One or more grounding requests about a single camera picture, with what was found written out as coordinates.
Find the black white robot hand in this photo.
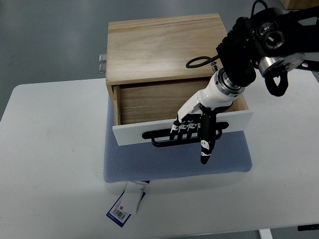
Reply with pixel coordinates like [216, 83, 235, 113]
[169, 69, 245, 165]

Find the white drawer black handle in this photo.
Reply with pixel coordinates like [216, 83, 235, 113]
[111, 76, 254, 148]

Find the wooden drawer cabinet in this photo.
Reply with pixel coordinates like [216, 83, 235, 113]
[106, 14, 227, 105]

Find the blue mesh cushion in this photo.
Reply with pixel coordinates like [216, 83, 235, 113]
[103, 102, 252, 183]

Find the metal table clamp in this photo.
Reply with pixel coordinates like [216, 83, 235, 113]
[99, 54, 107, 73]

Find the blue white price tag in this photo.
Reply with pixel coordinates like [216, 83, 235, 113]
[106, 181, 150, 227]

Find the white table leg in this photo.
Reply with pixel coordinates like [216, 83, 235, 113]
[258, 229, 273, 239]

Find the wooden box corner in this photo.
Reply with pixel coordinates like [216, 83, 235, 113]
[280, 0, 319, 10]

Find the black table bracket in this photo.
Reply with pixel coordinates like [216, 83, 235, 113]
[298, 224, 319, 232]

